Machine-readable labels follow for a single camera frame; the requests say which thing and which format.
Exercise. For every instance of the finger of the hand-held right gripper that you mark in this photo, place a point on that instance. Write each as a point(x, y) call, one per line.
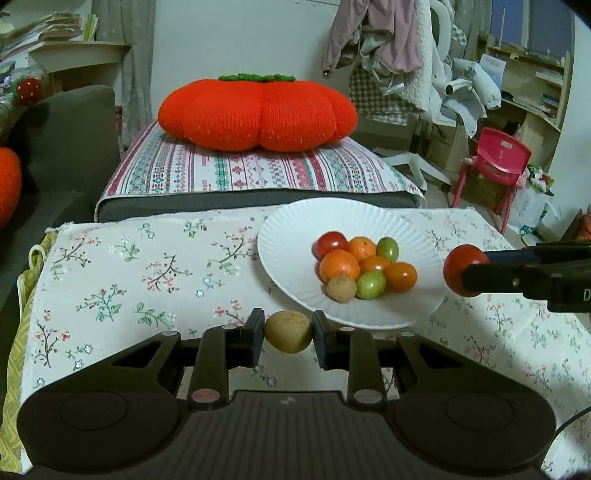
point(510, 254)
point(496, 279)

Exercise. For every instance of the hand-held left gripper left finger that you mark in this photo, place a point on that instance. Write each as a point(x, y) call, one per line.
point(257, 339)

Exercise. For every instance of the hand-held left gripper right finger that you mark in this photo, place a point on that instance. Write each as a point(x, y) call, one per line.
point(319, 339)

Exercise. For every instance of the yellowish brown round fruit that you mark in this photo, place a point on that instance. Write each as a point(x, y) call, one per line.
point(288, 333)
point(341, 290)

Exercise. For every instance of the large red tomato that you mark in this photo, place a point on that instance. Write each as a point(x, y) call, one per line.
point(455, 267)

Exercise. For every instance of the green tomato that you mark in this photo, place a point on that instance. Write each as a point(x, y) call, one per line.
point(388, 249)
point(371, 285)

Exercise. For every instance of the large orange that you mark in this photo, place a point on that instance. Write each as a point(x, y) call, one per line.
point(338, 266)

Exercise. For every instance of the small orange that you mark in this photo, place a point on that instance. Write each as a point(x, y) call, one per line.
point(362, 247)
point(375, 264)

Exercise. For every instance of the orange tomato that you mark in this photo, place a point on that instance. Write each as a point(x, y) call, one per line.
point(400, 277)

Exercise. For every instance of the small red tomato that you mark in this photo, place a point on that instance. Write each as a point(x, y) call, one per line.
point(330, 243)

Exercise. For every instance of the white ribbed plate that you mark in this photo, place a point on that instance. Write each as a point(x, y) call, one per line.
point(286, 240)

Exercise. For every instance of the white plastic bag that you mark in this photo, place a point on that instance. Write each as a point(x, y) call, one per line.
point(531, 203)

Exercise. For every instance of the pink plastic chair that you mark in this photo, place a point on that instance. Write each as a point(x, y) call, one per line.
point(496, 157)

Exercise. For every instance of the white office chair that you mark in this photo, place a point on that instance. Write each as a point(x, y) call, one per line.
point(415, 161)

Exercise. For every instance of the floral tablecloth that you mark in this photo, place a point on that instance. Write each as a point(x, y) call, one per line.
point(138, 277)

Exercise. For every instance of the wooden desk with shelves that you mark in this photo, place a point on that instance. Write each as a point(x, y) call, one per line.
point(540, 110)

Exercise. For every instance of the striped patterned pillow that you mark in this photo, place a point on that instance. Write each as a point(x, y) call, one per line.
point(184, 205)

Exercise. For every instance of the white and blue clothes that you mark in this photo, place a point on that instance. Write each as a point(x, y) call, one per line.
point(466, 101)

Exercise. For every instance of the checked cloth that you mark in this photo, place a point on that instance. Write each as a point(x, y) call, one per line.
point(374, 99)

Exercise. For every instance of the orange knitted persimmon cushion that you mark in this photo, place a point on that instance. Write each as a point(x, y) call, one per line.
point(254, 113)

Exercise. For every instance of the yellow patterned mat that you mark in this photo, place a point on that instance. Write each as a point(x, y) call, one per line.
point(18, 332)

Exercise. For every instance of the mauve hanging clothes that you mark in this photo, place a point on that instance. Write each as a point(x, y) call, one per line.
point(378, 32)

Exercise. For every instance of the grey curtain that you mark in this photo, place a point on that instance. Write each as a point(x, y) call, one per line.
point(136, 97)

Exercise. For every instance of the grey sofa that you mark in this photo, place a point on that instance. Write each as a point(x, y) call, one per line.
point(60, 152)

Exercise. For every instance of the white shelf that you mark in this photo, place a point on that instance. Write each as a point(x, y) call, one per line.
point(83, 57)

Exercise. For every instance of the strawberry plush toy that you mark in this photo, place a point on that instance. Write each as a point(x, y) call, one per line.
point(28, 91)

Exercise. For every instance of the stack of books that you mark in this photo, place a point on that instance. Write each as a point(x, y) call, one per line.
point(55, 27)

